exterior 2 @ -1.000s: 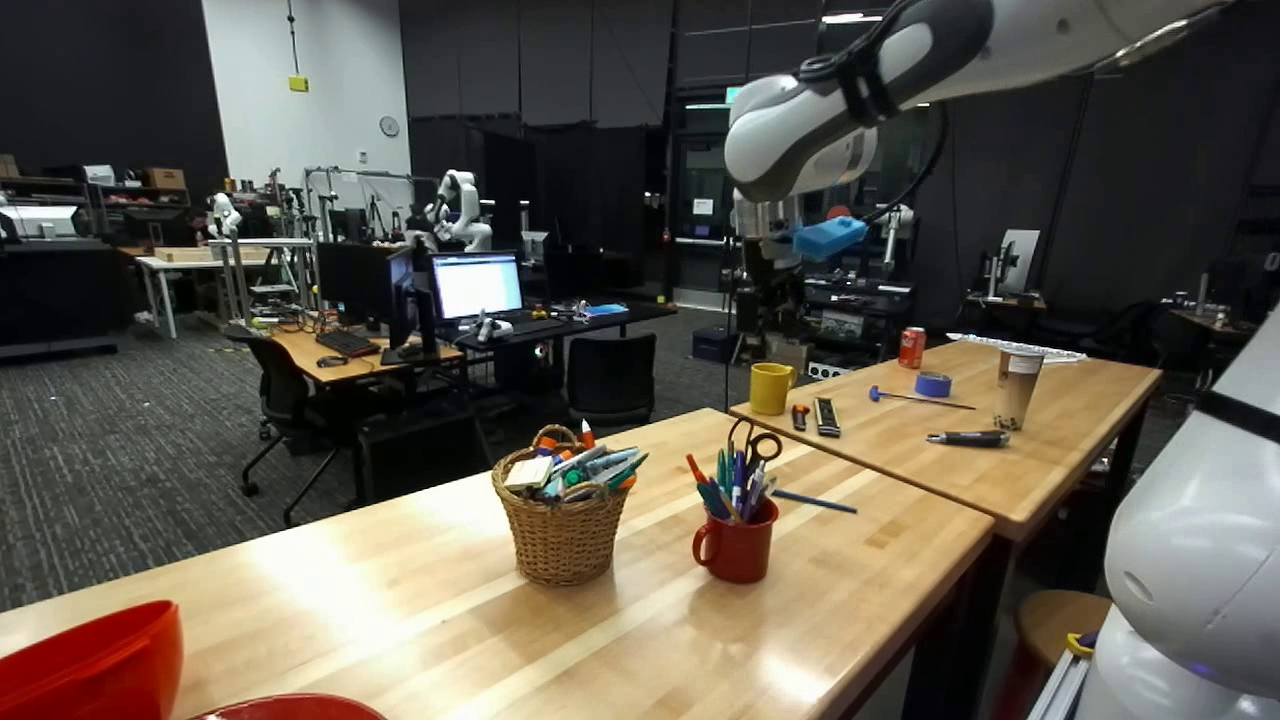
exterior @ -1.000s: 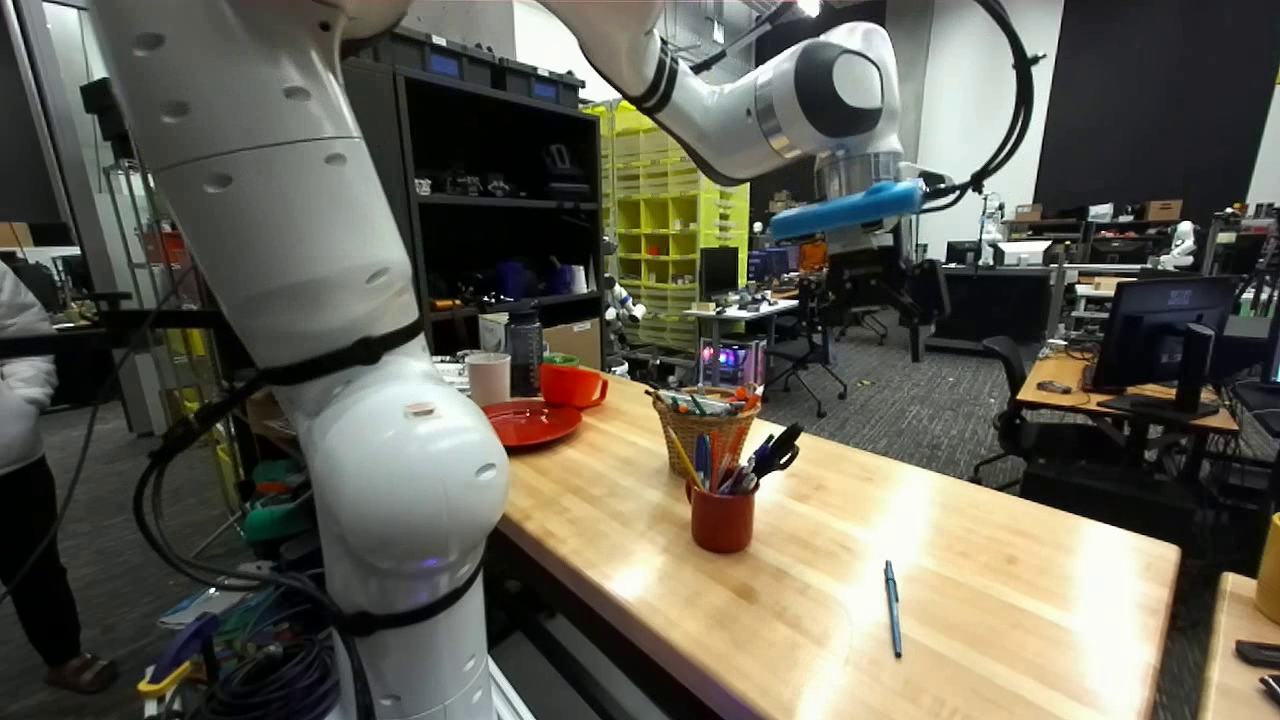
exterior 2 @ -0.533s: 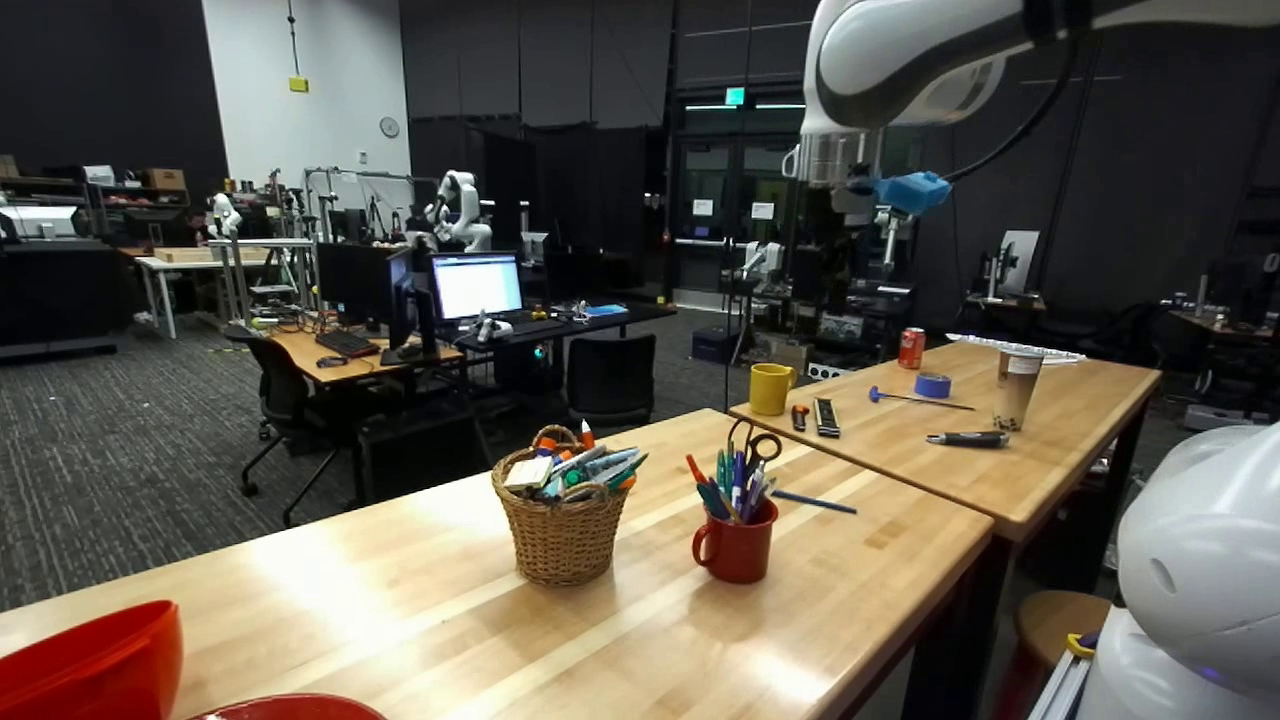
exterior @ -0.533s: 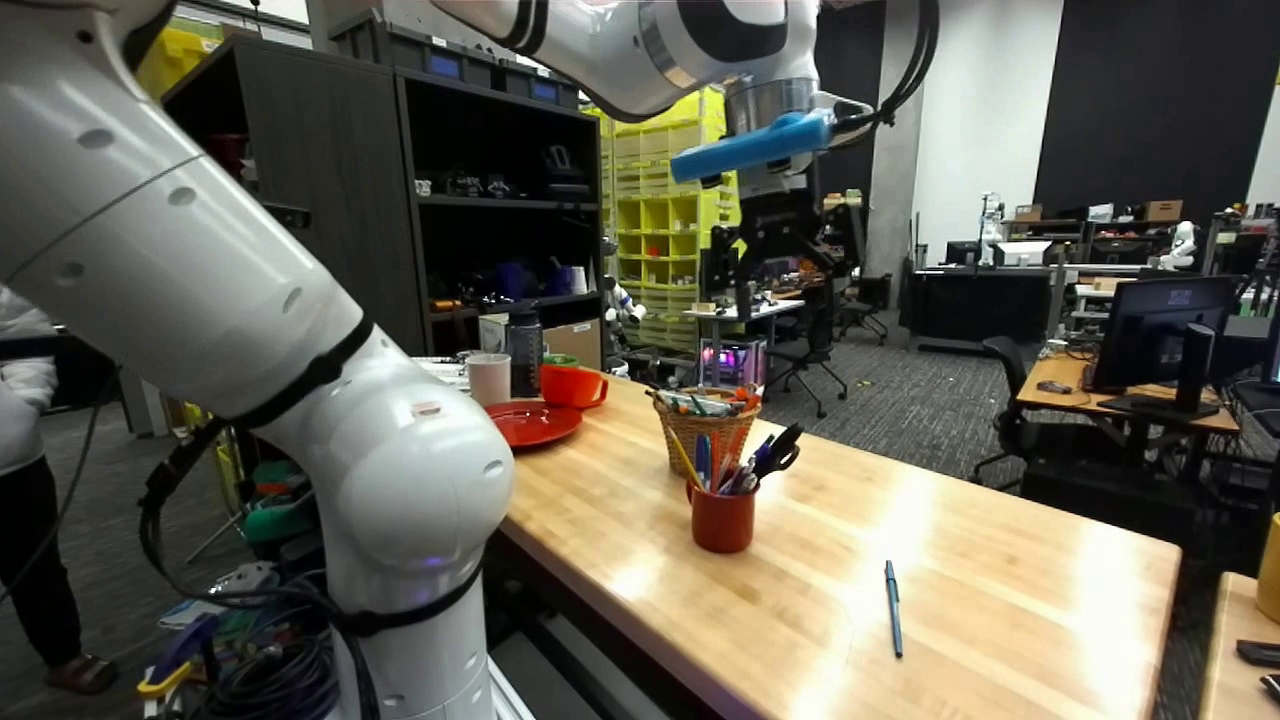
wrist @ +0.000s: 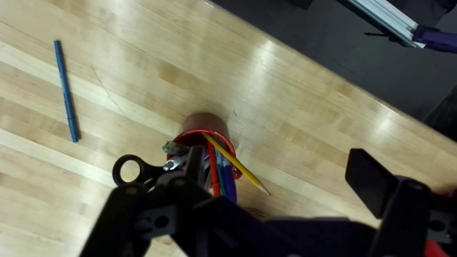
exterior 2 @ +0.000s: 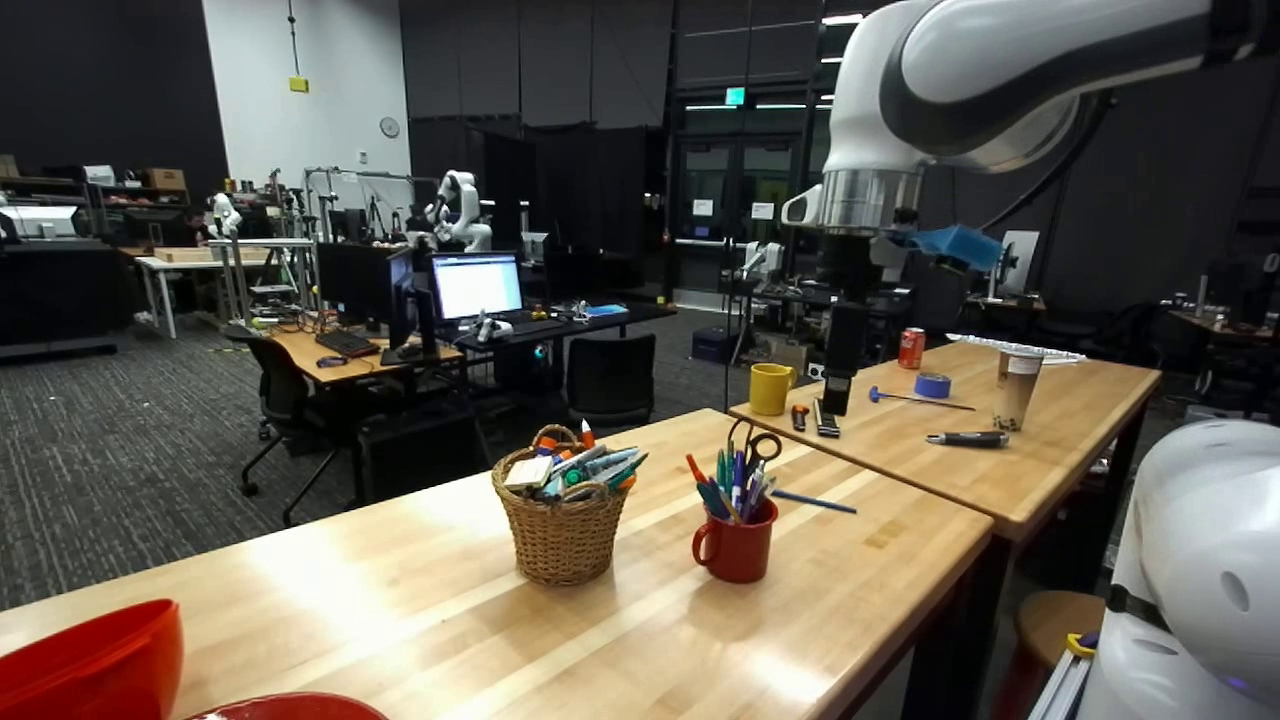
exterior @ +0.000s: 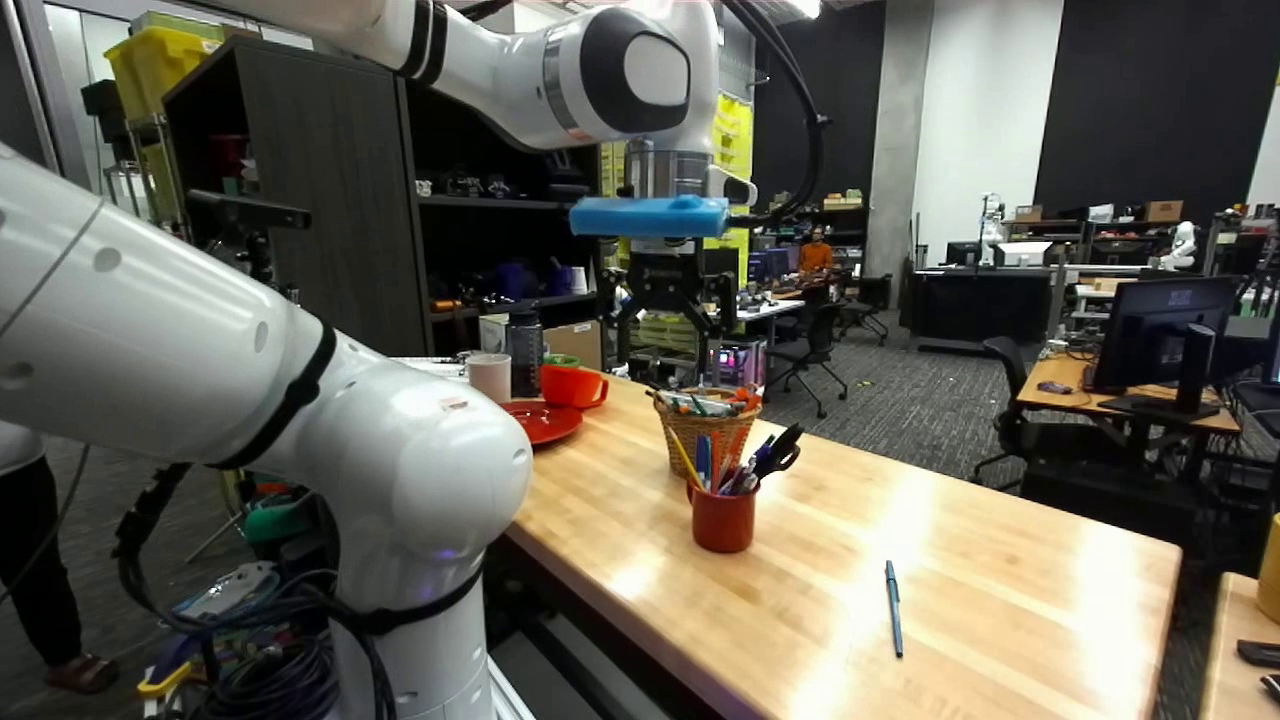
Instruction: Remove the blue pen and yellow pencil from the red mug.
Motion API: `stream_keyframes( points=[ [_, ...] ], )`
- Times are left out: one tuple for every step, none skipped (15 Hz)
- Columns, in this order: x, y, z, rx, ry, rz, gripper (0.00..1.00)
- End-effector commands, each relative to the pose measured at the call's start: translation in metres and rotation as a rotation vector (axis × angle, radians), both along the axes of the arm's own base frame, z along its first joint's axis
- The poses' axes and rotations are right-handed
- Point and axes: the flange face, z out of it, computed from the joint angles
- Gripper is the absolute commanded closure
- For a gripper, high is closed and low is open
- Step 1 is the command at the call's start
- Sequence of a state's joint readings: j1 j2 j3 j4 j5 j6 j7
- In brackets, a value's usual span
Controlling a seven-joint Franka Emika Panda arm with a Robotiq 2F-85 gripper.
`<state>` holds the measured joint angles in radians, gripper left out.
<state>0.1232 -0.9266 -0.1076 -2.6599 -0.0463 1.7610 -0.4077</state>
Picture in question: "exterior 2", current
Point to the red can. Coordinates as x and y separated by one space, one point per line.
915 351

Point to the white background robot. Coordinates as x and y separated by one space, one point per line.
461 208

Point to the small white box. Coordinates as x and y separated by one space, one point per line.
530 475

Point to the black remote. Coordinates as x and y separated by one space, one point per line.
970 436

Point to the yellow wall sign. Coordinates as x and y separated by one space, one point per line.
298 86

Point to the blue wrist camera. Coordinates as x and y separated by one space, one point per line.
952 246

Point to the blue pen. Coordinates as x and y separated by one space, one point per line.
813 502

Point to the purple marker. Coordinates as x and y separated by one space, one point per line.
747 498

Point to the orange pen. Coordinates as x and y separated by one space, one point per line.
697 477

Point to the blue brush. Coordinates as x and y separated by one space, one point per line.
906 399

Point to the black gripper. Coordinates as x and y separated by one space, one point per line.
852 307

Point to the black keyboard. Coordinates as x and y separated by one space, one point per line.
344 341

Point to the round wall clock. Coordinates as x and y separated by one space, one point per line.
391 128

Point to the wooden office desk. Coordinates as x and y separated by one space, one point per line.
361 363

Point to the red plate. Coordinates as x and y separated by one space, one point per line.
294 706

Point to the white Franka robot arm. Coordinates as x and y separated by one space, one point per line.
1040 65

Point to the black office chair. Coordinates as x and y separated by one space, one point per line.
285 401

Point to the lit computer monitor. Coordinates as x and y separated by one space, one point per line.
478 286

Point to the red bowl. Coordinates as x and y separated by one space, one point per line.
92 660

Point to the wooden stool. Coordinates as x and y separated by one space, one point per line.
1060 621

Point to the red mug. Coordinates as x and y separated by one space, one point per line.
736 547

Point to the black computer monitor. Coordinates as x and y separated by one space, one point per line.
361 280

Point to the black mesh chair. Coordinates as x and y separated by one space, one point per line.
610 381

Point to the yellow mug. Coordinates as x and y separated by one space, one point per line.
771 390

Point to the metal tumbler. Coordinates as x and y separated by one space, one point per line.
1023 390

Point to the green marker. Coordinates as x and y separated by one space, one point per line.
724 486

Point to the teal marker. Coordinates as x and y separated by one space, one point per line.
605 464

